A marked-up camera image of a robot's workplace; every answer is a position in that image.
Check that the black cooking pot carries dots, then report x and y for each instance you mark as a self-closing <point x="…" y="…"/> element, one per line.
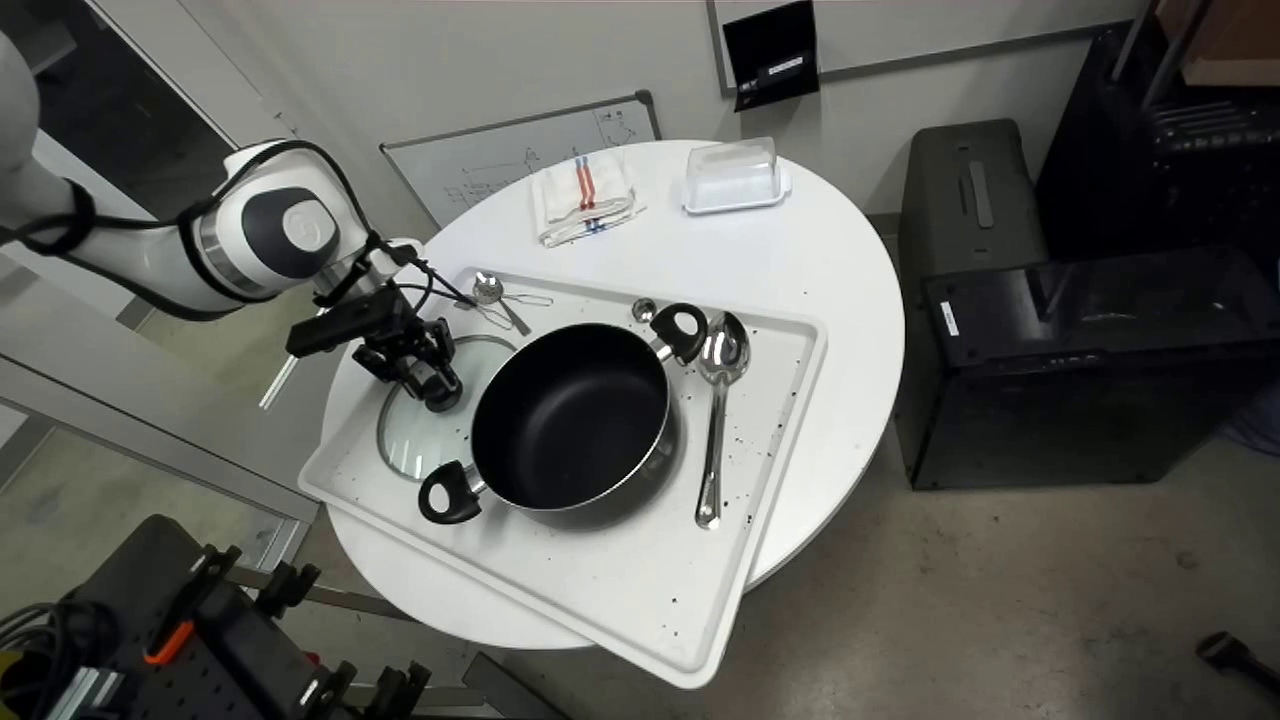
<point x="571" y="422"/>

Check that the small leaning whiteboard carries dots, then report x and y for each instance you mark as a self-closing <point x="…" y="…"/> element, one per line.
<point x="457" y="168"/>

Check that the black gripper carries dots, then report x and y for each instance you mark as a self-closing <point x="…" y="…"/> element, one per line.
<point x="390" y="343"/>

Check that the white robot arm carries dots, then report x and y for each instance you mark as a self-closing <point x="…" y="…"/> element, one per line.
<point x="282" y="219"/>

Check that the black marker holder box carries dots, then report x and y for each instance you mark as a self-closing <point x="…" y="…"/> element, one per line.
<point x="773" y="52"/>

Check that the glass pot lid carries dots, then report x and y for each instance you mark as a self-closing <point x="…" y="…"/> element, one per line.
<point x="413" y="436"/>

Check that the clear plastic butter dish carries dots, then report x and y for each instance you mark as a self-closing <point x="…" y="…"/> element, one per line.
<point x="732" y="176"/>

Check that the black tool cart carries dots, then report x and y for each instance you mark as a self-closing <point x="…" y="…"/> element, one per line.
<point x="164" y="632"/>

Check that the round white table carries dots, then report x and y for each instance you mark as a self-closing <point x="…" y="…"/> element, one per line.
<point x="815" y="256"/>

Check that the small steel spoon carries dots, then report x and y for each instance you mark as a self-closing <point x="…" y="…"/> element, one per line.
<point x="489" y="288"/>

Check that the white plastic tray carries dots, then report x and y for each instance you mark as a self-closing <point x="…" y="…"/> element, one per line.
<point x="634" y="572"/>

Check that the large steel ladle spoon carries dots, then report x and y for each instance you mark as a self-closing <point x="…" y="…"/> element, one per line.
<point x="720" y="367"/>

